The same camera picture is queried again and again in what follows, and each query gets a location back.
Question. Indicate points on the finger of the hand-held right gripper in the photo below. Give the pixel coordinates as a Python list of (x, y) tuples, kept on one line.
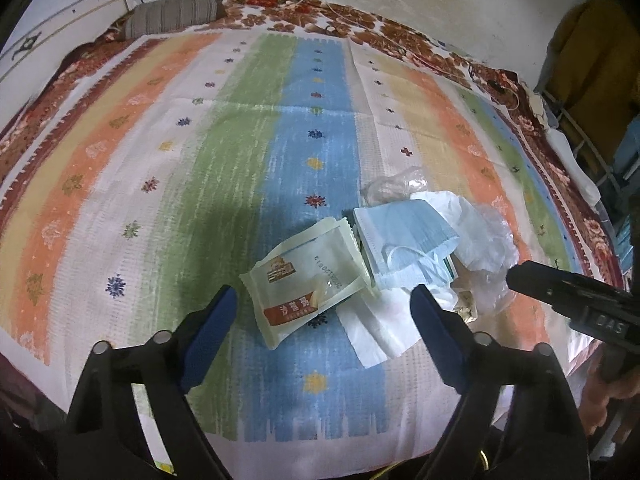
[(540, 280)]

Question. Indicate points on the grey striped pillow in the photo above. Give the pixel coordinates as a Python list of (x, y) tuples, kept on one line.
[(175, 12)]

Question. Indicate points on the white headboard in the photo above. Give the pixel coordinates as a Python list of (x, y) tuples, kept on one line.
[(50, 25)]

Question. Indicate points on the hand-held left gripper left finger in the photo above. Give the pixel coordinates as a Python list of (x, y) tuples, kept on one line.
[(215, 330)]

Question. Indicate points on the cream snack packet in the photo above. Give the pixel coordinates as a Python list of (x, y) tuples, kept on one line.
[(300, 280)]

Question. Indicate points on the yellow hanging cloth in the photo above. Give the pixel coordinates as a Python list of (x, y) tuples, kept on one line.
[(600, 60)]

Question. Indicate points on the small clear packet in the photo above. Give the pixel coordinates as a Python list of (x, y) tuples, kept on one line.
[(467, 305)]

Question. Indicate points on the person's right hand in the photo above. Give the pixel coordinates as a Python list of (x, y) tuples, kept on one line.
[(615, 405)]

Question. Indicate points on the white plastic bag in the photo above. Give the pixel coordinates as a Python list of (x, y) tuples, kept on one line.
[(475, 230)]

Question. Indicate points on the metal rack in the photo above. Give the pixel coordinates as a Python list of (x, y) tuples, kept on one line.
[(575, 125)]

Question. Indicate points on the white cloth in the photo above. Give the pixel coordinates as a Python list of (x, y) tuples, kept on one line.
[(575, 165)]

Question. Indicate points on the white tissue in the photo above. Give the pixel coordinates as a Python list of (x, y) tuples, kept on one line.
[(370, 325)]

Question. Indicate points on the colourful striped blanket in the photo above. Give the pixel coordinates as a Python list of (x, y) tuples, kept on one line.
[(150, 160)]

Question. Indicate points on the clear plastic wrapper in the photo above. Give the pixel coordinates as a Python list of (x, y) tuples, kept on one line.
[(395, 185)]

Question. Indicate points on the blue face mask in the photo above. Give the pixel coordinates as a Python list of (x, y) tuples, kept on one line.
[(400, 235)]

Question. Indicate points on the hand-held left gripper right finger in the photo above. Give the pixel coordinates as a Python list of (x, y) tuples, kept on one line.
[(435, 332)]

